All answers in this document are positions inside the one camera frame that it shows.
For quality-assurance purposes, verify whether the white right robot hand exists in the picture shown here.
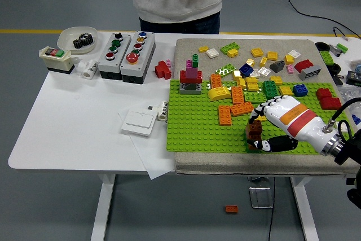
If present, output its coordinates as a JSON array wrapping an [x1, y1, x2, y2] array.
[[246, 95, 338, 154]]

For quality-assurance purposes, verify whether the blue square brick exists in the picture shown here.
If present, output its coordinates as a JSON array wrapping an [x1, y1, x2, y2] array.
[[293, 84, 309, 97]]

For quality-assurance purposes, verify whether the dark green long brick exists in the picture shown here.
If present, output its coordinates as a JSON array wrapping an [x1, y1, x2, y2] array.
[[262, 80, 279, 100]]

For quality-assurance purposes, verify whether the brown square brick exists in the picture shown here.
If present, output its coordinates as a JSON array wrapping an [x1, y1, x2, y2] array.
[[244, 121, 263, 135], [247, 133, 263, 151]]

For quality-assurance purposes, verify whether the grey long brick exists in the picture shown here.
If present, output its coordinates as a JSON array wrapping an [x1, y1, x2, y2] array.
[[298, 65, 323, 81]]

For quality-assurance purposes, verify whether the green studded baseplate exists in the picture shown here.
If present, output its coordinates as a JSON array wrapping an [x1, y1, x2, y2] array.
[[165, 79, 361, 155]]

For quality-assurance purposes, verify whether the red square brick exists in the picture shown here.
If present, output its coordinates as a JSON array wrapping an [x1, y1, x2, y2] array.
[[315, 87, 333, 100]]

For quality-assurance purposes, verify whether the red long brick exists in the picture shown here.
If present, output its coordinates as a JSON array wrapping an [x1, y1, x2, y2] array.
[[320, 97, 342, 111]]

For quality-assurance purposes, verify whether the lime long brick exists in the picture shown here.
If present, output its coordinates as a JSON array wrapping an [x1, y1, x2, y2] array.
[[219, 42, 241, 55], [214, 63, 237, 78], [244, 91, 268, 104]]

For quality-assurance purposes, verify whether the red rounded brick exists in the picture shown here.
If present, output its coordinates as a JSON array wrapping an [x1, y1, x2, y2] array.
[[294, 59, 314, 73]]

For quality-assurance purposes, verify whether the orange long brick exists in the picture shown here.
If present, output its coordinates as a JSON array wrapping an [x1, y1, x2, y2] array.
[[209, 73, 223, 89], [218, 104, 234, 126], [230, 101, 256, 117], [230, 85, 245, 105]]

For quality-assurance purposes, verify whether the dark grey slope brick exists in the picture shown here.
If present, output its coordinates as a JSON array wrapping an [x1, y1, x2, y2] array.
[[270, 60, 285, 73]]

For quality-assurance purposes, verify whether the blue brick with circle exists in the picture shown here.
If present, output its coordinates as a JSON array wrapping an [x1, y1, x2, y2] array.
[[239, 63, 254, 77]]

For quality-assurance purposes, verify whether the narrow yellow brick stack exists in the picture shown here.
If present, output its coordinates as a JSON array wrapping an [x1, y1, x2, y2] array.
[[232, 70, 246, 89]]

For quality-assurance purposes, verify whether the yellow curved brick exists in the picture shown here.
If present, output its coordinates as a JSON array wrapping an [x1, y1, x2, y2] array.
[[207, 86, 232, 102]]

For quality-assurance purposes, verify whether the red brick cluster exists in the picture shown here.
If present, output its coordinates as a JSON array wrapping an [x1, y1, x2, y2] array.
[[154, 60, 172, 80]]

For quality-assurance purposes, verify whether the red tower brick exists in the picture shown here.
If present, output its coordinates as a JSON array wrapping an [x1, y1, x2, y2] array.
[[179, 70, 203, 84]]

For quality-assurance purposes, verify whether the grey tower base brick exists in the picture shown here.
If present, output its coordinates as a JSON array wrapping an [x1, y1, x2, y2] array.
[[179, 82, 202, 95]]

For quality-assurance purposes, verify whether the person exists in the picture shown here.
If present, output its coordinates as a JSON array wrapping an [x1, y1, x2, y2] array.
[[131, 0, 227, 35]]

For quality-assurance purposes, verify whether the small black part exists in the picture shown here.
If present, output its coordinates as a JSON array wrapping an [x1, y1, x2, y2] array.
[[331, 72, 345, 86]]

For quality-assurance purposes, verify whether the clear plastic bag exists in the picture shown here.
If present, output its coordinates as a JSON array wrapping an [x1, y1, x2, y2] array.
[[338, 85, 361, 106]]

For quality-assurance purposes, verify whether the lime studded plate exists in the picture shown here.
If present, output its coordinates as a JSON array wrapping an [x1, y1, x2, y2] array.
[[319, 50, 334, 65]]

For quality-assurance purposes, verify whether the black electronic device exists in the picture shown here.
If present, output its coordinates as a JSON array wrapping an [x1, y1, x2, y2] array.
[[346, 70, 361, 86]]

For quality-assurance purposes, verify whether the grey clear part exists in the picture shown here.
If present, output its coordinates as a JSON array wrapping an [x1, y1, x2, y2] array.
[[328, 43, 342, 57]]

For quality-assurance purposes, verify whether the grey emergency stop control box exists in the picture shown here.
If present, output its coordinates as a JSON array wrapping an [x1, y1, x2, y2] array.
[[120, 30, 156, 84]]

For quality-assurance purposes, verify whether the metal floor plate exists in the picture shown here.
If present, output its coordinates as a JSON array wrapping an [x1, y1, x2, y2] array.
[[249, 186, 274, 209]]

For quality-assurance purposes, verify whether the grey four-button control box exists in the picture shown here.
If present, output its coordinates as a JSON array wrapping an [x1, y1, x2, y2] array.
[[98, 32, 133, 80]]

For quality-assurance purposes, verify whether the white table leg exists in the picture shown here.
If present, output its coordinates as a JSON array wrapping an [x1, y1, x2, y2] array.
[[290, 177, 319, 241], [90, 173, 116, 241]]

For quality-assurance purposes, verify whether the black gear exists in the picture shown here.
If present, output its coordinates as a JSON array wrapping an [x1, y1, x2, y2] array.
[[73, 33, 95, 49]]

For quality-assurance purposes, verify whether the white bowl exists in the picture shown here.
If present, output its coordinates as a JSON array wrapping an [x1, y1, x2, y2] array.
[[57, 26, 99, 55]]

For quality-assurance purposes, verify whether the white pipe fitting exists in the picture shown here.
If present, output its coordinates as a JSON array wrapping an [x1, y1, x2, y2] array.
[[73, 58, 99, 79]]

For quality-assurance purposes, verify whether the white labelled tube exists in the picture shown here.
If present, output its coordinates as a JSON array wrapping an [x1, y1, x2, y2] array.
[[157, 100, 169, 121]]

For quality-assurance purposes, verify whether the white paper sheet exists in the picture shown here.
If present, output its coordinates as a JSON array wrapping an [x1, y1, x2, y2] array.
[[117, 108, 176, 180]]

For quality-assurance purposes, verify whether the black ring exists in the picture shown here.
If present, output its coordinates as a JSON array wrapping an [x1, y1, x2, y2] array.
[[314, 41, 331, 52]]

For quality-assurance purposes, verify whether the black floor cable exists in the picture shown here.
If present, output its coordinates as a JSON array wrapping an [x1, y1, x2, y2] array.
[[280, 0, 361, 40]]

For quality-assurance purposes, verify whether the black hanging cable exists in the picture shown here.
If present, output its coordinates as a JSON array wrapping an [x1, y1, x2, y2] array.
[[267, 177, 276, 241]]

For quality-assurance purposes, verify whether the cream red-green switch box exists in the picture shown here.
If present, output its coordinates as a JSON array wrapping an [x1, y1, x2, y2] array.
[[38, 46, 76, 75]]

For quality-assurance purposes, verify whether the white wall switch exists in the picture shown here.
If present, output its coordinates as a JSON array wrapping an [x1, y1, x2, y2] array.
[[121, 109, 159, 138]]

